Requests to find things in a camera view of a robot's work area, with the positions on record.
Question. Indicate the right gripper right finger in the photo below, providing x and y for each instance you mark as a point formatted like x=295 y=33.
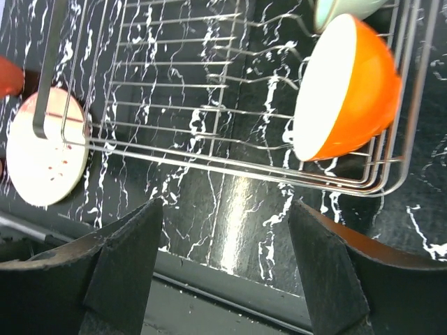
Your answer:
x=356 y=285

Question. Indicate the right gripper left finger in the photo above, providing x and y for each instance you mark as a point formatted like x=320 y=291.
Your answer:
x=97 y=284

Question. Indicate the pink cream floral plate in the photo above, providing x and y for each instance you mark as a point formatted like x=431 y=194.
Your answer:
x=45 y=171

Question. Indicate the orange bowl white inside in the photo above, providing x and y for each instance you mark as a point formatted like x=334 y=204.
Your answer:
x=349 y=93

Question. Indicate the orange mug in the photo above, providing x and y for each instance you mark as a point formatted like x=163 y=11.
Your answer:
x=12 y=78

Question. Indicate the metal wire dish rack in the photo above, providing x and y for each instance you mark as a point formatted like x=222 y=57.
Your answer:
x=211 y=85

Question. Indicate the green ceramic bowl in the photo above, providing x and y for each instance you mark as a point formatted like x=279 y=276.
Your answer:
x=326 y=10

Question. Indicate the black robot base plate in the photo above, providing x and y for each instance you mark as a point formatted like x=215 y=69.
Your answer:
x=188 y=298

